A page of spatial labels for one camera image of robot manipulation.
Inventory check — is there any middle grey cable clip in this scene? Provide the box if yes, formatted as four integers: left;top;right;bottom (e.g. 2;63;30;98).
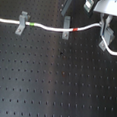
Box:
62;16;71;40

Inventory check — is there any green camera module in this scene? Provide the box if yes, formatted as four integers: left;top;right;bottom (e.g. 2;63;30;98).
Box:
84;0;98;13

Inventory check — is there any white cable with coloured marks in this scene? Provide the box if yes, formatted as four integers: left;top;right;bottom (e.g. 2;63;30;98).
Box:
0;14;117;56

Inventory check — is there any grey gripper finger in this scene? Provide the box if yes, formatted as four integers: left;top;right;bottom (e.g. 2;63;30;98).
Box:
105;15;113;28
101;14;106;35

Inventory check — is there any grey cable clip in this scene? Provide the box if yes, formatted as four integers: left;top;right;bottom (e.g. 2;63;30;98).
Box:
15;12;30;35
62;16;71;40
99;27;114;51

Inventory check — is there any left grey cable clip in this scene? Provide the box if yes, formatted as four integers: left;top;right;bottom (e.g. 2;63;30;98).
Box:
15;12;30;35

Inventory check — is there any grey robot gripper body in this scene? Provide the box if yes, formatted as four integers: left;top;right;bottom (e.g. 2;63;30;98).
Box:
94;0;117;16

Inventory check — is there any right grey cable clip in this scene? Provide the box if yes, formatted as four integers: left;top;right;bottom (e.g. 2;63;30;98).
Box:
99;27;114;51

